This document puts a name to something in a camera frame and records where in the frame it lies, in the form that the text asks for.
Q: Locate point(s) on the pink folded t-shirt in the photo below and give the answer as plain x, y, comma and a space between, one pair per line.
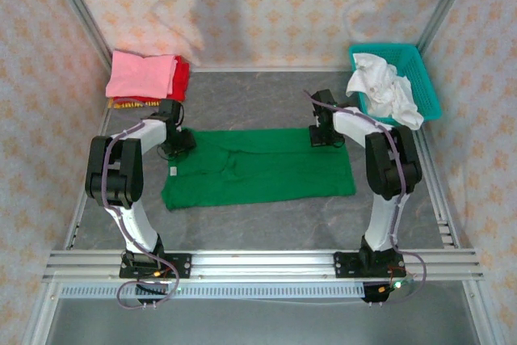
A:
137, 74

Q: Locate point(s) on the aluminium cross rail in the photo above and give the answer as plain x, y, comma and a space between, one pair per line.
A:
262, 264

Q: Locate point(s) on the black bracket under duct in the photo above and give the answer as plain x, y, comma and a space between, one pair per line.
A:
373, 294
151, 292

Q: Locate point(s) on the red folded t-shirt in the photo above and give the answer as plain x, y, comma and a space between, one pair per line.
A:
182, 78

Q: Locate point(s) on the green t-shirt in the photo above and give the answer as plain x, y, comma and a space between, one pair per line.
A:
262, 175

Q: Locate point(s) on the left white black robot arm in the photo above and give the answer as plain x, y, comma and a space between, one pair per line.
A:
137, 224

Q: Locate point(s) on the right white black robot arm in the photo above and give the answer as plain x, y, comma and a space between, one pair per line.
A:
383, 224

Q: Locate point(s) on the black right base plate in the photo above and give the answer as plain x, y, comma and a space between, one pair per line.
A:
343, 266

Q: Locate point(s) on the teal plastic basket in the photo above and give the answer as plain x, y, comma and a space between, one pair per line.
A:
424, 74

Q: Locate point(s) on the yellow printed folded t-shirt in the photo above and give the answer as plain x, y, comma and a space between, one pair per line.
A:
133, 105

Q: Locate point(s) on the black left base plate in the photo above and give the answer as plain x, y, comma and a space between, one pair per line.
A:
183, 266

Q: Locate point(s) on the white crumpled t-shirt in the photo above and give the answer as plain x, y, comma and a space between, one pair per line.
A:
383, 90

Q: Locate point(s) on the aluminium table side rail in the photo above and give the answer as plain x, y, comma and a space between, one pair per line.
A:
76, 224
439, 207

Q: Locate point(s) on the aluminium frame leg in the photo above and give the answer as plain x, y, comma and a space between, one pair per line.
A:
480, 312
43, 312

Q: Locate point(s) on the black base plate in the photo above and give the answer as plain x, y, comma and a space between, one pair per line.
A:
343, 266
183, 266

